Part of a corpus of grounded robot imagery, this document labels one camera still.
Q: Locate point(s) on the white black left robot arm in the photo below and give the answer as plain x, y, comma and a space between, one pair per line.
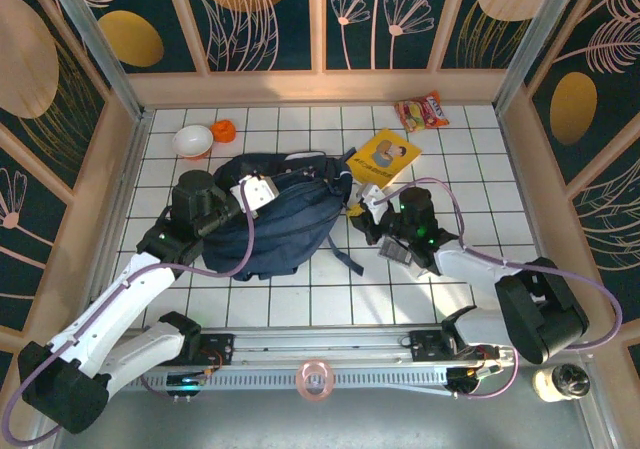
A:
125, 289

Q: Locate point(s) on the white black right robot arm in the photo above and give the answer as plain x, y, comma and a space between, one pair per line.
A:
540, 314

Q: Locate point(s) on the navy blue backpack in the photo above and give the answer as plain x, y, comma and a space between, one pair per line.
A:
290, 229

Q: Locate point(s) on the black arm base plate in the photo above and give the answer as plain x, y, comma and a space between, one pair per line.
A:
222, 349
425, 346

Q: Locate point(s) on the yellow book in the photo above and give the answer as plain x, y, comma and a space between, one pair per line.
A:
385, 156

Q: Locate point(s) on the orange snack packet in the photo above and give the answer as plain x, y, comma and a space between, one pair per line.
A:
421, 114

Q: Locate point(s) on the black controller board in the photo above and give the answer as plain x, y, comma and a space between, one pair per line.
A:
182, 381
462, 376

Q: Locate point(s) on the white bottle with black cap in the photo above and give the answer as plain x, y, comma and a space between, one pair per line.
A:
560, 383

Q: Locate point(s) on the clear case with black contents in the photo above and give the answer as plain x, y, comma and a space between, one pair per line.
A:
395, 254

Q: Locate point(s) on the white orange bowl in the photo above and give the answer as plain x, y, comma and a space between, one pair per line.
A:
191, 140

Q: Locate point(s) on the grey metal frame post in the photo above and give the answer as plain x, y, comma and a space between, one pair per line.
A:
100, 49
540, 34

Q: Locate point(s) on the small orange cup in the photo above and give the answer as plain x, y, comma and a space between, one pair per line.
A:
223, 130

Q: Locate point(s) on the pink tape roll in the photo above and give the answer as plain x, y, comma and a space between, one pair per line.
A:
314, 380

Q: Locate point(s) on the aluminium mounting rail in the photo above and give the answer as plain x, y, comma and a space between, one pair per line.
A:
325, 344

